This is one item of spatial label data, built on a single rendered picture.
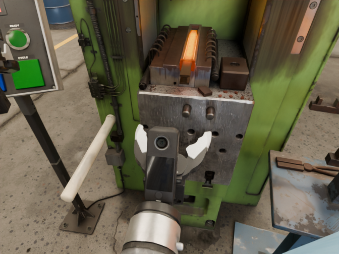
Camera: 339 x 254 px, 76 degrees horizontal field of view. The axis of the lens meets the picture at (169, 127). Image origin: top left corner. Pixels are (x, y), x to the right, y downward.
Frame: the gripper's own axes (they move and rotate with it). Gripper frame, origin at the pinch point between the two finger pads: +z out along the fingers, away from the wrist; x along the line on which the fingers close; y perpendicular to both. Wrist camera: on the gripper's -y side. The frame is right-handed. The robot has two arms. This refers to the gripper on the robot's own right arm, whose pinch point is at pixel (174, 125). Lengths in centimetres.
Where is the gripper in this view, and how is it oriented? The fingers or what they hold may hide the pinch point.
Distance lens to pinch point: 46.1
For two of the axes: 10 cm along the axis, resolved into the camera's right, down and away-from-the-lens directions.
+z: 1.5, -6.5, 7.5
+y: 0.0, 7.6, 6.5
